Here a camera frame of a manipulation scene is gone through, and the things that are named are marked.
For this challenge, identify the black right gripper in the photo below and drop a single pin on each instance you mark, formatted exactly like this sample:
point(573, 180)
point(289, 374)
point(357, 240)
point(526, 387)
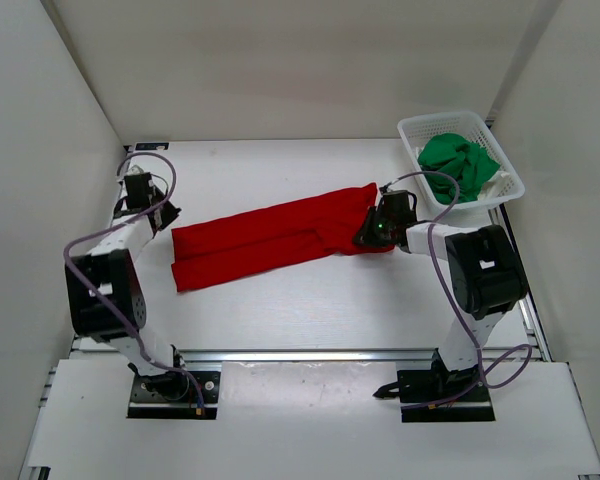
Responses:
point(366, 236)

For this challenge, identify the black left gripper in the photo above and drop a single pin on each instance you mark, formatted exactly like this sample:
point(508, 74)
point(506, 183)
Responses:
point(171, 215)

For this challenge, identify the red t shirt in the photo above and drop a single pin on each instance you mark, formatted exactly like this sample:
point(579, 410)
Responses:
point(230, 248)

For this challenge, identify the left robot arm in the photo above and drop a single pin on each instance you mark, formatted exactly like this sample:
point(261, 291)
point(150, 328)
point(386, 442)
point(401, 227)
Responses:
point(106, 301)

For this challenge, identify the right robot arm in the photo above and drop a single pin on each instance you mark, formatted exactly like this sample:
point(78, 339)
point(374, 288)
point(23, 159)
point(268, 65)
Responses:
point(486, 276)

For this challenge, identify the small label sticker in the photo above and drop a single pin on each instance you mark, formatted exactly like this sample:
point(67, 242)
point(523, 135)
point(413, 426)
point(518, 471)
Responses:
point(151, 146)

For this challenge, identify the green t shirt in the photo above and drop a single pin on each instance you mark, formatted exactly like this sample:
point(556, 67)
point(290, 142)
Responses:
point(467, 162)

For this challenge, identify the white plastic basket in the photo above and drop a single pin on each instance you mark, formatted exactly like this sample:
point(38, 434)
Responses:
point(439, 189)

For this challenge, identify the white cloth in basket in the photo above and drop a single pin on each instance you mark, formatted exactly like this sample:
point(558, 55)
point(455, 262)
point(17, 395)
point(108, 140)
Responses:
point(492, 187)

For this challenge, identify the aluminium rail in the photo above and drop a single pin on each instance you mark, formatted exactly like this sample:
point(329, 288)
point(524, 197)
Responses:
point(307, 356)

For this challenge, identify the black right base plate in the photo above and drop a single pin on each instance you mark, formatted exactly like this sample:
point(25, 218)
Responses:
point(438, 395)

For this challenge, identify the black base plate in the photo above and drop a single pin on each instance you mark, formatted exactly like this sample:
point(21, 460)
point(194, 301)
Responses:
point(438, 395)
point(172, 396)

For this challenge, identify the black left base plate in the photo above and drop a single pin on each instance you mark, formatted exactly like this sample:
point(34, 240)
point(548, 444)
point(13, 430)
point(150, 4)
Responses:
point(172, 396)

